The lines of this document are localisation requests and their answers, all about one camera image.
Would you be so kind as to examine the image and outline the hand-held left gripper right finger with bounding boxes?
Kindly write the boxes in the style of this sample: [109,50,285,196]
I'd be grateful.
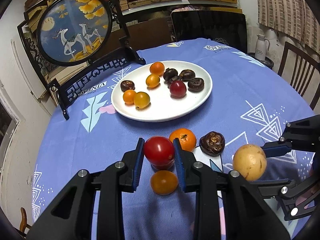
[173,138,292,240]

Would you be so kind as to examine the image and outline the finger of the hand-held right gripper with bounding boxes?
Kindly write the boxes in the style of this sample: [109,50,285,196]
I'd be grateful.
[250,172,320,221]
[260,114,320,158]

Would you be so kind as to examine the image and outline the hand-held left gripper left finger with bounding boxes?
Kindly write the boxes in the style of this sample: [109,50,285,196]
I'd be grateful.
[26,137,145,240]

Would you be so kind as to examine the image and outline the red tomato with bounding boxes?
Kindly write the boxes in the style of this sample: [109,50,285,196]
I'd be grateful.
[151,159,175,171]
[143,136,175,167]

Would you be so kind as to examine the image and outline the large orange tangerine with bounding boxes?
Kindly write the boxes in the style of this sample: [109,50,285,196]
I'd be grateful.
[169,128,197,152]

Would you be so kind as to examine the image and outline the yellow passion fruit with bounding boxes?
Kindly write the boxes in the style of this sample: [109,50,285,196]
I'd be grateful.
[232,144,267,181]

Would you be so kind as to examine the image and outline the white round plate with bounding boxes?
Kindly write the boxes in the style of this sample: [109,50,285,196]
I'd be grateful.
[111,60,213,122]

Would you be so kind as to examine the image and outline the yellow tomato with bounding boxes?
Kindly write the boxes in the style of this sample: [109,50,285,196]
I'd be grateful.
[146,74,160,88]

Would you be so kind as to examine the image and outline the blue printed tablecloth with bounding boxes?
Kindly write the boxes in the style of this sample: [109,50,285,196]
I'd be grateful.
[31,38,320,240]

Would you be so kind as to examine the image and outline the small round side table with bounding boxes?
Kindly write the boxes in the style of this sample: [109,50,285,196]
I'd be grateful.
[247,52,275,68]

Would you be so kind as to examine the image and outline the wooden chair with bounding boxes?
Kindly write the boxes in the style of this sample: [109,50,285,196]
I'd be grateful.
[20,207,33,233]
[277,41,320,110]

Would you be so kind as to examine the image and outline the white thermos jug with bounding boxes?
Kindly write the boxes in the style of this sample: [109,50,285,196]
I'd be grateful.
[254,34,270,61]

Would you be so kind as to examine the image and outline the brown cardboard box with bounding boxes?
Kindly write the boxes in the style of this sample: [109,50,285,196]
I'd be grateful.
[125,15,175,50]

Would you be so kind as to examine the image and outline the black chair back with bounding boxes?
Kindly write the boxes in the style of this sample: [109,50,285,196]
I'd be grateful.
[171,10,248,54]

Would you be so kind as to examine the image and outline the window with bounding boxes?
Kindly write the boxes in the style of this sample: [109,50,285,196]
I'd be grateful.
[0,80,25,160]

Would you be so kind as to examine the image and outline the checkered curtain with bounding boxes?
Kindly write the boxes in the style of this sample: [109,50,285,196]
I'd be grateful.
[255,0,320,55]

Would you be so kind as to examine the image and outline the round deer painting table screen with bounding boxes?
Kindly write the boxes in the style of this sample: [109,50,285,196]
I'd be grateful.
[17,0,146,120]

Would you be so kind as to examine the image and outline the pink cloth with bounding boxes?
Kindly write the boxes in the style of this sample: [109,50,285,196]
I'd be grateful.
[172,5,198,12]

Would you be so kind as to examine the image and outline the stack of brown boxes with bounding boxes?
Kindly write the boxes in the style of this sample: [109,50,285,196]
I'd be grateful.
[24,0,50,34]

